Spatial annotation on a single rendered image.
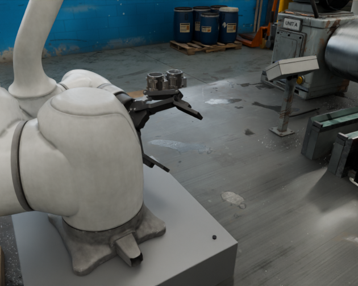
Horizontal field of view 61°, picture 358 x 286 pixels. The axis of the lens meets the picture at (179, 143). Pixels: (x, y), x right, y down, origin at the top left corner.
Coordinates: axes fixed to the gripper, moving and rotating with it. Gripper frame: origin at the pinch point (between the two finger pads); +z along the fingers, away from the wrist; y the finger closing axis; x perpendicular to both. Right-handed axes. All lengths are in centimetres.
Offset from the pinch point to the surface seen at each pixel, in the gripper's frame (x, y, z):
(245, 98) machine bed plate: 74, 43, -28
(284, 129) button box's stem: 56, 30, 2
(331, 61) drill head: 68, 70, 1
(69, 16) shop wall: 238, 130, -479
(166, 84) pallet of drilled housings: 203, 74, -181
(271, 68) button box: 35, 41, -6
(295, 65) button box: 37, 46, 0
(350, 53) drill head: 61, 72, 8
